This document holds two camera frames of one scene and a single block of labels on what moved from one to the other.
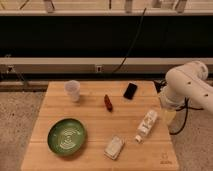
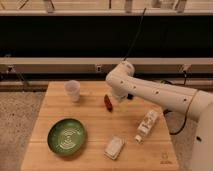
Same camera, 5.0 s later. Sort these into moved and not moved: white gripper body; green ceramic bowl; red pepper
Moved: white gripper body
Not moved: green ceramic bowl; red pepper
